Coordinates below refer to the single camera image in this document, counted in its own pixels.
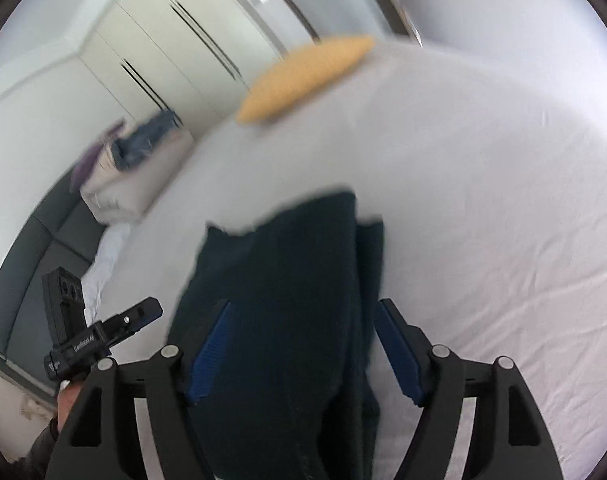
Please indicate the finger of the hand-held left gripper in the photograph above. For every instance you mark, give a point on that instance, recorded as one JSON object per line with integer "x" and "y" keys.
{"x": 133, "y": 320}

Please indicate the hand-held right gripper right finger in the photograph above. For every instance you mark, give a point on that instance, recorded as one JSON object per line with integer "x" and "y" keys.
{"x": 398, "y": 355}

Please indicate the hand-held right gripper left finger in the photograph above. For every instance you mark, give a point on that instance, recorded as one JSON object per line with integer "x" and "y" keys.
{"x": 211, "y": 355}

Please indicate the dark green knit garment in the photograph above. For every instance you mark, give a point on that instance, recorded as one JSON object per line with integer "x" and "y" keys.
{"x": 278, "y": 285}

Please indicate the person's left forearm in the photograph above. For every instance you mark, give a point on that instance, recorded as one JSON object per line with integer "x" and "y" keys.
{"x": 43, "y": 450}

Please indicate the person's left hand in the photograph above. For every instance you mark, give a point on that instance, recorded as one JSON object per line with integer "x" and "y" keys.
{"x": 67, "y": 402}

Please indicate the dark grey padded headboard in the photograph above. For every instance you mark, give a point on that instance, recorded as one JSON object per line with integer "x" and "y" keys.
{"x": 33, "y": 270}

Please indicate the white crumpled sheet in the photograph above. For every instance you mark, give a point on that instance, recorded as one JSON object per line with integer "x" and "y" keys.
{"x": 105, "y": 260}

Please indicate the beige folded duvet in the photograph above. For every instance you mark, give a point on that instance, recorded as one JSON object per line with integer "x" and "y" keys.
{"x": 133, "y": 185}

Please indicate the purple pillow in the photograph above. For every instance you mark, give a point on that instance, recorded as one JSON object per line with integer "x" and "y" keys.
{"x": 90, "y": 165}

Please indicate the blue-grey cloth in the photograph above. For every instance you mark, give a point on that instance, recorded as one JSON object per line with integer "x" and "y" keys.
{"x": 143, "y": 140}

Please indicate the white bed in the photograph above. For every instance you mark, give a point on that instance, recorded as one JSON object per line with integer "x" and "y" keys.
{"x": 483, "y": 185}

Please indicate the cream wardrobe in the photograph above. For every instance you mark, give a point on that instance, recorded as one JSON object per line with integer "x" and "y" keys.
{"x": 183, "y": 45}

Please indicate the yellow pillow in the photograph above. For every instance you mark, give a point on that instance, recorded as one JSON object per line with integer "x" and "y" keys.
{"x": 298, "y": 77}

